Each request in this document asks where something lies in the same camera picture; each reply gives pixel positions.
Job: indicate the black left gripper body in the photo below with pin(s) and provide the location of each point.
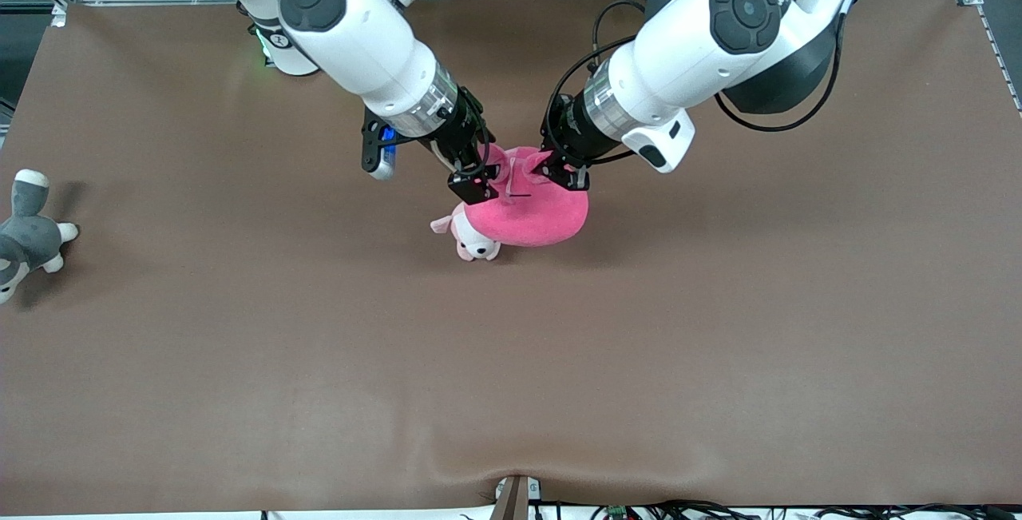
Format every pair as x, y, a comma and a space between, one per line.
568, 139

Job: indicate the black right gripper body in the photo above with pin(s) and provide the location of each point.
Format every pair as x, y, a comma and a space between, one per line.
460, 136

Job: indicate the round hot pink plush toy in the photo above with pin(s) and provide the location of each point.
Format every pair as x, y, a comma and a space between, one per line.
535, 216

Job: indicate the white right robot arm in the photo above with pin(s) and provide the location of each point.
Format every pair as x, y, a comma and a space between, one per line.
359, 41

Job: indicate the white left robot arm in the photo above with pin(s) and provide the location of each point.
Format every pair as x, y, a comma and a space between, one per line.
687, 57

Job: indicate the pale pink white puppy plush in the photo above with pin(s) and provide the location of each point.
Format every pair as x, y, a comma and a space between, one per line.
477, 247

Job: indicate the brown table cover mat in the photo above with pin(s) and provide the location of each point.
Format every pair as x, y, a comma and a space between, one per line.
511, 360

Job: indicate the grey white husky plush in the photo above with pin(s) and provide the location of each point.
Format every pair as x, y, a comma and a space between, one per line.
32, 240

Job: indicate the brown camera mount bracket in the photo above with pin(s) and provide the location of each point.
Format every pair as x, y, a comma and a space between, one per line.
515, 500

